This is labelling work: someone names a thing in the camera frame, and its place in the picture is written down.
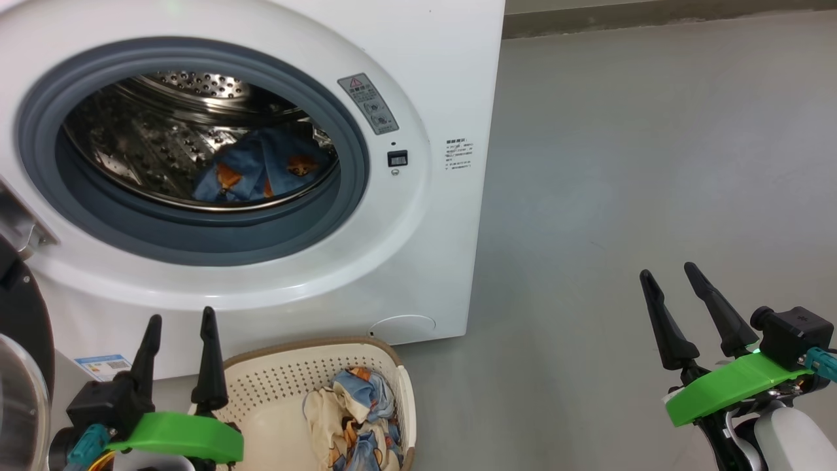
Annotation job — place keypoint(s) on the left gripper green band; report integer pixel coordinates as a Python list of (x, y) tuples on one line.
[(183, 438)]

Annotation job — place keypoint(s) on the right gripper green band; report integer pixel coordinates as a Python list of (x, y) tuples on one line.
[(726, 386)]

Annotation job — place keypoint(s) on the black round washer door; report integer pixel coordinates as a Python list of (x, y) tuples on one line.
[(23, 327)]

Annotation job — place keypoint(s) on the cream blue patterned garment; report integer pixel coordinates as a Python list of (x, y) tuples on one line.
[(353, 412)]

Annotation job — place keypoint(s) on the blue orange patterned garment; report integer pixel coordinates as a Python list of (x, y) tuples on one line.
[(261, 167)]

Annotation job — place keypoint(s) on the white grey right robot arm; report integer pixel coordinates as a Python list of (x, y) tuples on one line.
[(791, 438)]

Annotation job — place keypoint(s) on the perforated steel washer drum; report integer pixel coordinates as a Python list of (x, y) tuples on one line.
[(144, 137)]

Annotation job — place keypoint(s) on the black door latch socket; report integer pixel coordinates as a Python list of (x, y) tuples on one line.
[(397, 158)]

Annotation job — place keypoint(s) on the white front-load washing machine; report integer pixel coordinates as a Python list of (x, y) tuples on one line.
[(425, 65)]

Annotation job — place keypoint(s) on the blue energy label sticker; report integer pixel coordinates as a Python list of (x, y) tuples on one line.
[(103, 367)]

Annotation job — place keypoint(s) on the cream perforated laundry basket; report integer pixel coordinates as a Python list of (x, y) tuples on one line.
[(261, 392)]

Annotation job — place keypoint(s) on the round white filter cover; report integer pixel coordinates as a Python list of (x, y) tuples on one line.
[(402, 329)]

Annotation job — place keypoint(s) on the grey warning sticker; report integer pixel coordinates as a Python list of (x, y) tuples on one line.
[(368, 104)]

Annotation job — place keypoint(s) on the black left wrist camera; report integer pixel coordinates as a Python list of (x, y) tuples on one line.
[(98, 405)]

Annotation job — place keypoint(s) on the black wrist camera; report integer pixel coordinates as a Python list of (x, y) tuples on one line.
[(791, 333), (98, 405)]

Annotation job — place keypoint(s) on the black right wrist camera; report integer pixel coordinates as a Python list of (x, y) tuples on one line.
[(791, 333)]

